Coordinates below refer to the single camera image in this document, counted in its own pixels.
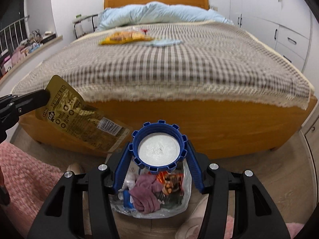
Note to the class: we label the light blue duvet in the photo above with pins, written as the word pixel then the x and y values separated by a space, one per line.
pixel 162 13

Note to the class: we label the small cluttered ornaments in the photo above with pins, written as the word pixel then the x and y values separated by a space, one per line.
pixel 36 36

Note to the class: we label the metal bedside rack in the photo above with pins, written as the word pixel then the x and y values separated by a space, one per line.
pixel 83 19

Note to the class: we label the purple cloth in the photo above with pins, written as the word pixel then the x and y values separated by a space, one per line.
pixel 147 194

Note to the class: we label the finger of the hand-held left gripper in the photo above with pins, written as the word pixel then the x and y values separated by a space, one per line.
pixel 32 100

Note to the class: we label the beige door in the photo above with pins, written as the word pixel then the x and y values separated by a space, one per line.
pixel 311 134

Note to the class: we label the wooden window sill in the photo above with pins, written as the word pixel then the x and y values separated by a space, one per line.
pixel 53 39

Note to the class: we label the red white snack bag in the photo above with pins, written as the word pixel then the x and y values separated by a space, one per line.
pixel 169 183

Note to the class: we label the black box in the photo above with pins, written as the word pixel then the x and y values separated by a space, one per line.
pixel 48 38

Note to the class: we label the pink gift bag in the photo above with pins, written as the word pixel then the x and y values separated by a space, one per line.
pixel 17 57

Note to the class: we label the blue carton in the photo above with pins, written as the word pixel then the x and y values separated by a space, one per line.
pixel 127 199

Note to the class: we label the red candy wrapper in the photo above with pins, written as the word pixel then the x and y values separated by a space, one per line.
pixel 144 31

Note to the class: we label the white wardrobe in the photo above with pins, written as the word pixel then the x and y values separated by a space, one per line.
pixel 259 0

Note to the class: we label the bin with clear liner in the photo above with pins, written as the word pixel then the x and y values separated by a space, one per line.
pixel 185 191

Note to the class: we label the blue jar lid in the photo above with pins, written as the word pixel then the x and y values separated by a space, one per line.
pixel 159 150

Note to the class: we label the green white fruit packet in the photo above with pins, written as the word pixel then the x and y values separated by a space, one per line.
pixel 164 42

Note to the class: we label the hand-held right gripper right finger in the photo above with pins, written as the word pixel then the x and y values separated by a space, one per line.
pixel 197 171

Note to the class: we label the gold foil packet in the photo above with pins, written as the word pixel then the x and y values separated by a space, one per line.
pixel 74 119

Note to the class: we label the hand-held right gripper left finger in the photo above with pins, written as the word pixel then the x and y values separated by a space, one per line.
pixel 122 169

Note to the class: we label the wooden bed frame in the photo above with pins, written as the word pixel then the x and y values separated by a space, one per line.
pixel 199 124

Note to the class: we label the white metal railing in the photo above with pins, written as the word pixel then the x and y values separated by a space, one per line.
pixel 15 23

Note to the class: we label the wall socket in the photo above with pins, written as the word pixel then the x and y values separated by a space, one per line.
pixel 214 8

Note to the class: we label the yellow snack bag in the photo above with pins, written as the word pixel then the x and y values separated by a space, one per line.
pixel 122 38

